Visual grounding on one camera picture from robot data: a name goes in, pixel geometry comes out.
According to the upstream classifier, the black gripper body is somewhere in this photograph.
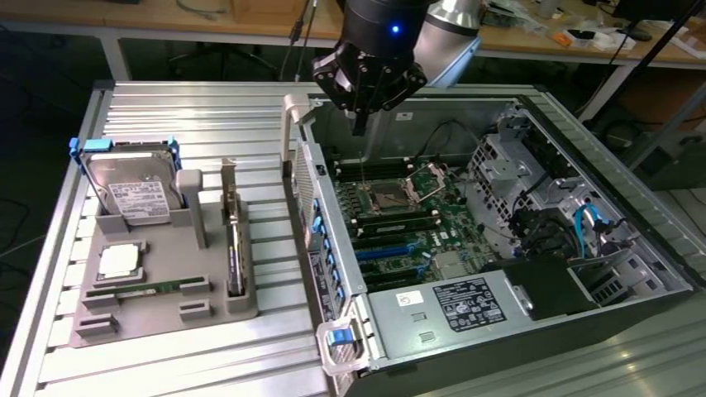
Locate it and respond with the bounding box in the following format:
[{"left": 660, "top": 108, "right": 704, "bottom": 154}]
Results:
[{"left": 334, "top": 0, "right": 437, "bottom": 71}]

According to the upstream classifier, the Nvidia graphics card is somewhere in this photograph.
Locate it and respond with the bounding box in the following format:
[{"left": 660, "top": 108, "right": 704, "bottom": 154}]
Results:
[{"left": 218, "top": 156, "right": 250, "bottom": 299}]

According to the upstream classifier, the black chair base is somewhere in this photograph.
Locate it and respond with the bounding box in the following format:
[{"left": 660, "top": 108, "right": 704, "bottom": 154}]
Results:
[{"left": 168, "top": 41, "right": 280, "bottom": 82}]

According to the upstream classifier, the wooden lab desk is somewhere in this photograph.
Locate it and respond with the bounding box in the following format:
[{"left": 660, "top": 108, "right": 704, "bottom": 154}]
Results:
[
  {"left": 0, "top": 0, "right": 346, "bottom": 82},
  {"left": 473, "top": 0, "right": 706, "bottom": 121}
]

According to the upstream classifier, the open metal socket cover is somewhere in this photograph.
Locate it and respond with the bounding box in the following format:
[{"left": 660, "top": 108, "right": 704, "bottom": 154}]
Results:
[{"left": 404, "top": 163, "right": 452, "bottom": 203}]

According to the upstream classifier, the metal disk bay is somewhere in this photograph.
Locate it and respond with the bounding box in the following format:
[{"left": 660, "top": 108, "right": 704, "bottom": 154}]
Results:
[{"left": 466, "top": 131, "right": 585, "bottom": 232}]

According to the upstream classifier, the CPU socket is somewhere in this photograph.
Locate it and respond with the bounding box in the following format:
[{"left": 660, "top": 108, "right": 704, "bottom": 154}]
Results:
[{"left": 365, "top": 181, "right": 413, "bottom": 216}]

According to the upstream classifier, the dark RAM stick with label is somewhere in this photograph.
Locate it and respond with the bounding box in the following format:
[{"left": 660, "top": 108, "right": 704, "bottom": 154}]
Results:
[{"left": 356, "top": 214, "right": 434, "bottom": 240}]

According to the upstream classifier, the white foam tray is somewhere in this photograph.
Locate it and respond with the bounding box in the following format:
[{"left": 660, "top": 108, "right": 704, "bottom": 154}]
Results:
[{"left": 567, "top": 26, "right": 629, "bottom": 53}]

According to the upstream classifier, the black expansion slot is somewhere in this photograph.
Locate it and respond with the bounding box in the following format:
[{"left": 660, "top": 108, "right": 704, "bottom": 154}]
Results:
[{"left": 352, "top": 237, "right": 413, "bottom": 251}]

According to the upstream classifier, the blue expansion slot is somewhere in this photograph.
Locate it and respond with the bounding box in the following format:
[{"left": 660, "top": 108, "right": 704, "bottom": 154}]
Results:
[{"left": 353, "top": 243, "right": 421, "bottom": 261}]

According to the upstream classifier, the black monitor stand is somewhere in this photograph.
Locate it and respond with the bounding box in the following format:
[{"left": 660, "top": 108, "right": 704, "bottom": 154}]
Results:
[{"left": 611, "top": 0, "right": 655, "bottom": 42}]

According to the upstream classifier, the hard disk with blue caddy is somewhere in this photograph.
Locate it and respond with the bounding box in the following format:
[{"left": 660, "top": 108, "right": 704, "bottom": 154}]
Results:
[{"left": 67, "top": 134, "right": 186, "bottom": 227}]

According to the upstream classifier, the silver chipset heat sink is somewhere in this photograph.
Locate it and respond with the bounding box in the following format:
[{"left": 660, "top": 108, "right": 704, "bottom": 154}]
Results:
[{"left": 432, "top": 252, "right": 470, "bottom": 280}]

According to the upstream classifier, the black slanted pole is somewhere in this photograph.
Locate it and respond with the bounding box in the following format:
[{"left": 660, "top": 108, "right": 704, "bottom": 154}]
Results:
[{"left": 636, "top": 0, "right": 706, "bottom": 78}]

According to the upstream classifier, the grey metal box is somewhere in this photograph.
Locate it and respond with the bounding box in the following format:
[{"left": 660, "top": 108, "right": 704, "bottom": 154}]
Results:
[{"left": 627, "top": 132, "right": 706, "bottom": 191}]

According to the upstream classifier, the black plastic shroud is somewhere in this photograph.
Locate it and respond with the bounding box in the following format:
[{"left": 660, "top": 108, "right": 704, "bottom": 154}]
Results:
[{"left": 486, "top": 254, "right": 600, "bottom": 323}]

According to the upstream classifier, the grey power supply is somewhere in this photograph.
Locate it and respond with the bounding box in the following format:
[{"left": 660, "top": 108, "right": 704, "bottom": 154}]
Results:
[{"left": 365, "top": 270, "right": 536, "bottom": 361}]

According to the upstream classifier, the silver CPU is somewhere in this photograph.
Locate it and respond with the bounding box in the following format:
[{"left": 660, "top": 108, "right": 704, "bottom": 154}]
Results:
[{"left": 97, "top": 243, "right": 142, "bottom": 279}]

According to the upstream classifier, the open PC case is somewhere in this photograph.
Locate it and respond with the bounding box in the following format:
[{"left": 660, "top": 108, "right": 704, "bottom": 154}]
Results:
[{"left": 280, "top": 84, "right": 706, "bottom": 397}]

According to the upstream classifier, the green RAM stick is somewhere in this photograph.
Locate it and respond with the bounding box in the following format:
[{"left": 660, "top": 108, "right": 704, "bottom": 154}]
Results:
[{"left": 85, "top": 277, "right": 206, "bottom": 297}]

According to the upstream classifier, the grey parts rack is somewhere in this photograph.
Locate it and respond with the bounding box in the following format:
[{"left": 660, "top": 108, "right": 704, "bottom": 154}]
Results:
[{"left": 67, "top": 169, "right": 258, "bottom": 348}]

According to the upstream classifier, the thin hanging cable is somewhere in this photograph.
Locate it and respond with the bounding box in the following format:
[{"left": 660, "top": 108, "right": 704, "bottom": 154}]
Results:
[{"left": 278, "top": 0, "right": 320, "bottom": 84}]

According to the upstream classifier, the black wire bundle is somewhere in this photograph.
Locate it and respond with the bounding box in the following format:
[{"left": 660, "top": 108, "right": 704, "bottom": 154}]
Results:
[{"left": 505, "top": 206, "right": 577, "bottom": 260}]

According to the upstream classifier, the blue wire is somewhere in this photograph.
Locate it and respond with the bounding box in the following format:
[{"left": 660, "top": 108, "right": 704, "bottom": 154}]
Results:
[{"left": 571, "top": 198, "right": 607, "bottom": 261}]

